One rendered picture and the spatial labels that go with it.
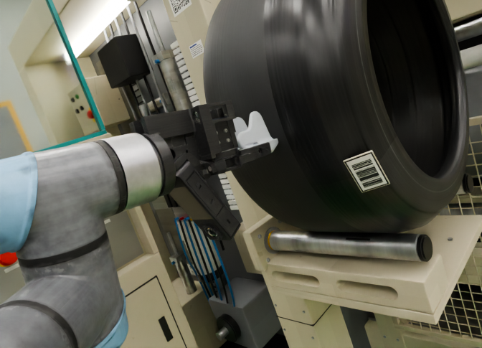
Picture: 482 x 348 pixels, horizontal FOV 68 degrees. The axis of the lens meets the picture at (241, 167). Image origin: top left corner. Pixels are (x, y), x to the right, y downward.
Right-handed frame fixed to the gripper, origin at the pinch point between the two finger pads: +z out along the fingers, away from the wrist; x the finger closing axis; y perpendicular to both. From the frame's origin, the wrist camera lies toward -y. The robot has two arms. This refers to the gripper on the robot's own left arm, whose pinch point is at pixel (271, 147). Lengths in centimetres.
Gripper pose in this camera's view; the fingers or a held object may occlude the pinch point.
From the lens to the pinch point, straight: 52.5
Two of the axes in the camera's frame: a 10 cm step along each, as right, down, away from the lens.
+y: -2.6, -9.6, -0.8
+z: 7.0, -2.4, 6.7
